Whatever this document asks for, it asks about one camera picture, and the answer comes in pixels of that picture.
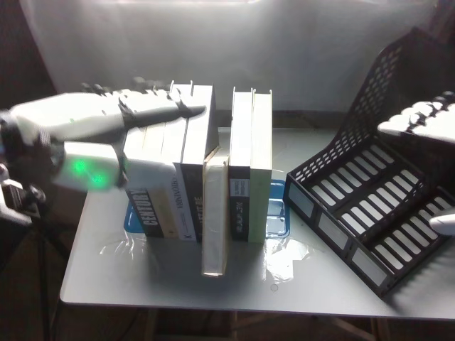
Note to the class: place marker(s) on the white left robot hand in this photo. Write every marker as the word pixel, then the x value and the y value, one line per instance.
pixel 78 117

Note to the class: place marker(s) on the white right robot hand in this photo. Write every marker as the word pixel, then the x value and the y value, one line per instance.
pixel 426 120

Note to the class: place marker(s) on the plain cream hardcover book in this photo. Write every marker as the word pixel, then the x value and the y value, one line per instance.
pixel 213 220

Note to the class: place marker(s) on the black backdrop cloth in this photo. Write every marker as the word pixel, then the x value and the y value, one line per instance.
pixel 17 42

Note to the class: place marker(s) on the beige-spined book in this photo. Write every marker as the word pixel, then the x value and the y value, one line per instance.
pixel 160 213

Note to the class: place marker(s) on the white-spined book with lettering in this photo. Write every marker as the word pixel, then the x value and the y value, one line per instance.
pixel 179 206

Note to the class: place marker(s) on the black slotted file tray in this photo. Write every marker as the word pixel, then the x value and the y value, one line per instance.
pixel 350 247

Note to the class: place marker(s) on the blue metal bookend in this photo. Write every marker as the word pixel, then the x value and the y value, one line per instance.
pixel 279 209

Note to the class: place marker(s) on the pale green book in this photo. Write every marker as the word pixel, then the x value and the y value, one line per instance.
pixel 259 199

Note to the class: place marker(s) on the white backdrop cloth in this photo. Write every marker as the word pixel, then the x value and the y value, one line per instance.
pixel 249 42

